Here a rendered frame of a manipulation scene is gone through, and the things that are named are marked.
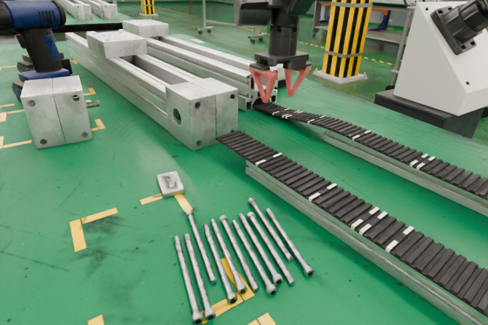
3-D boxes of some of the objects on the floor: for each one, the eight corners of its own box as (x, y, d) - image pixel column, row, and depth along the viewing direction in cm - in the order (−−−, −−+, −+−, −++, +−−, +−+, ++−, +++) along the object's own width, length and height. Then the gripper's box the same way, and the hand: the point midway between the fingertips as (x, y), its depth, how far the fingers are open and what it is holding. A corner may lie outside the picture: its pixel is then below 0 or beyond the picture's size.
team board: (194, 34, 663) (189, -76, 573) (210, 32, 699) (208, -73, 608) (250, 43, 582) (255, -84, 492) (266, 40, 618) (272, -78, 527)
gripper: (273, 28, 55) (268, 109, 63) (317, 25, 62) (308, 98, 69) (249, 24, 60) (246, 100, 67) (293, 21, 67) (286, 90, 74)
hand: (278, 95), depth 68 cm, fingers open, 8 cm apart
